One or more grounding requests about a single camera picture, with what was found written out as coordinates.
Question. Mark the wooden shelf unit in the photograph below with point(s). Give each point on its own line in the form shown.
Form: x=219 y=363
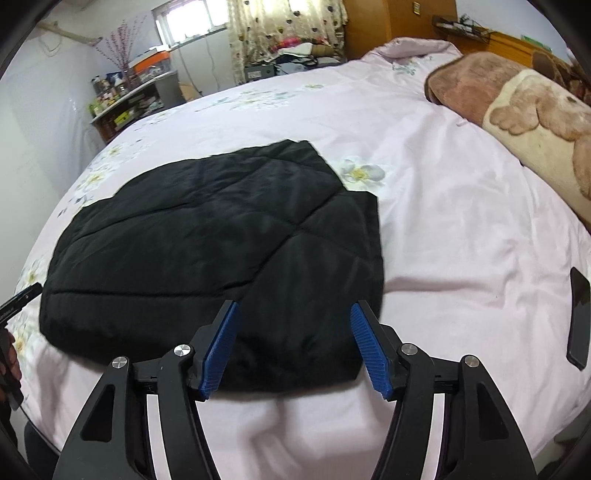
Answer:
x=134 y=106

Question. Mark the window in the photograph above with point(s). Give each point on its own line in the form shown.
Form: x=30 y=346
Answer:
x=191 y=23

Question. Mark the person's left hand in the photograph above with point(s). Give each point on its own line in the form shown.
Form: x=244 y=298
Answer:
x=11 y=360

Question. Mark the wooden headboard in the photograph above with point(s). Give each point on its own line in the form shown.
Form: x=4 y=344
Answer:
x=512 y=44

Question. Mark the wall rack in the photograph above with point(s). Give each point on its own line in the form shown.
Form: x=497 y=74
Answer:
x=461 y=27

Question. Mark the pink floral quilt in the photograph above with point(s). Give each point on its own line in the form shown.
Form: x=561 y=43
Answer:
x=461 y=230

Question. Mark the heart print curtain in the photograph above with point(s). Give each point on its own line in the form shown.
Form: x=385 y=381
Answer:
x=286 y=27

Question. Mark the black puffer jacket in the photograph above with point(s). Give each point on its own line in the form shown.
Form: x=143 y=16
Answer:
x=207 y=240

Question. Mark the dried flower branches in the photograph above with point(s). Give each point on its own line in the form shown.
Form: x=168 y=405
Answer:
x=122 y=44

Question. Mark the black box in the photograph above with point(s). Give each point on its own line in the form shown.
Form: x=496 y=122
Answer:
x=260 y=73

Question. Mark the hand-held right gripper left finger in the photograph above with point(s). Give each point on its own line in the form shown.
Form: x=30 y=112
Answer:
x=220 y=350

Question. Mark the pile of clothes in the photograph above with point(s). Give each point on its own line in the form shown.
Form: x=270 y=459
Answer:
x=300 y=55

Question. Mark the brown plush toy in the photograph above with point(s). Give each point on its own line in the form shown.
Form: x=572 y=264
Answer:
x=561 y=69

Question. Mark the brown bear print blanket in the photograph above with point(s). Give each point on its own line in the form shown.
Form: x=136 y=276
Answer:
x=531 y=115

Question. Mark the clear storage box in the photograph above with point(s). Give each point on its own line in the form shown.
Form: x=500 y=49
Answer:
x=159 y=73

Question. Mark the orange storage box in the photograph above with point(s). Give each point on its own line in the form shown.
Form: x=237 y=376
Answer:
x=152 y=60

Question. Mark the black smartphone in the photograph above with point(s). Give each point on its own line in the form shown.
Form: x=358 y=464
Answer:
x=579 y=318

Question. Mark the group of bottles and jars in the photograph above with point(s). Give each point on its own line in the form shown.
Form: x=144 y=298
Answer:
x=111 y=92

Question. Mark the beige wall pipe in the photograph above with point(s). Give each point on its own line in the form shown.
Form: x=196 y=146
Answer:
x=69 y=33

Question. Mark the wooden wardrobe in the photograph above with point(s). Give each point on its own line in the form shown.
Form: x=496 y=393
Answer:
x=388 y=25

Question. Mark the dark cloth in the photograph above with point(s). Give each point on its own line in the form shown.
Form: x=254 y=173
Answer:
x=39 y=443

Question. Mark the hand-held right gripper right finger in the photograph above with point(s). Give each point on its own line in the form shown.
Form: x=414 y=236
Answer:
x=369 y=350

